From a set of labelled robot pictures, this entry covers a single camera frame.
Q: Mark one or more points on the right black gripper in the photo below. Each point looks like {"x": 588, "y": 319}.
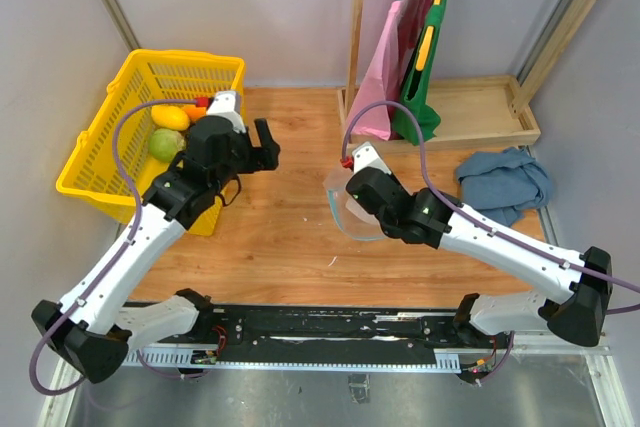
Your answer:
{"x": 396, "y": 182}

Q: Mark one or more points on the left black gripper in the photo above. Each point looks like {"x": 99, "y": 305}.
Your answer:
{"x": 263, "y": 157}

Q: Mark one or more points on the clear zip top bag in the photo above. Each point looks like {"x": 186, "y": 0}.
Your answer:
{"x": 348, "y": 215}

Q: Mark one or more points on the green cabbage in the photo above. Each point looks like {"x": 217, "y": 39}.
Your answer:
{"x": 165, "y": 144}

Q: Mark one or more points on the yellow plastic basket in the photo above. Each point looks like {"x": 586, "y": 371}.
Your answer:
{"x": 90, "y": 174}

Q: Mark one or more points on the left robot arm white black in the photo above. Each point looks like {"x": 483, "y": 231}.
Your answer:
{"x": 89, "y": 327}

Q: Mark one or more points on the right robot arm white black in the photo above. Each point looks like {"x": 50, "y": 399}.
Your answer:
{"x": 569, "y": 295}

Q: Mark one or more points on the pink hanging bag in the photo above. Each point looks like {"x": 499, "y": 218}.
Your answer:
{"x": 381, "y": 81}

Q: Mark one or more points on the green hanging bag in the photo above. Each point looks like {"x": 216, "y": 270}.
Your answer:
{"x": 415, "y": 86}

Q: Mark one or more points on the dark red hanging bag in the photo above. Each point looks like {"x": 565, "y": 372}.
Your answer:
{"x": 410, "y": 23}

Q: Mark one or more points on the orange yellow mango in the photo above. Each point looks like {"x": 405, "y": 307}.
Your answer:
{"x": 194, "y": 112}

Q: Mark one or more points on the wooden rack tray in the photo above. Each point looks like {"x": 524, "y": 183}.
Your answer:
{"x": 493, "y": 111}

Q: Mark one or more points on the blue crumpled cloth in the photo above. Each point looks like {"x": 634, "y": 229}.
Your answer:
{"x": 503, "y": 185}

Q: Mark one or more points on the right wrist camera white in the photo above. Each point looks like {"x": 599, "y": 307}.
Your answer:
{"x": 366, "y": 155}

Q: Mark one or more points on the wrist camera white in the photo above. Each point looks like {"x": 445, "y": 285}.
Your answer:
{"x": 366, "y": 155}
{"x": 227, "y": 104}

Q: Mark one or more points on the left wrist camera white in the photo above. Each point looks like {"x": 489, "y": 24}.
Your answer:
{"x": 227, "y": 104}

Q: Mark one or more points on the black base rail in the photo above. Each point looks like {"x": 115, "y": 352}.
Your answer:
{"x": 327, "y": 338}

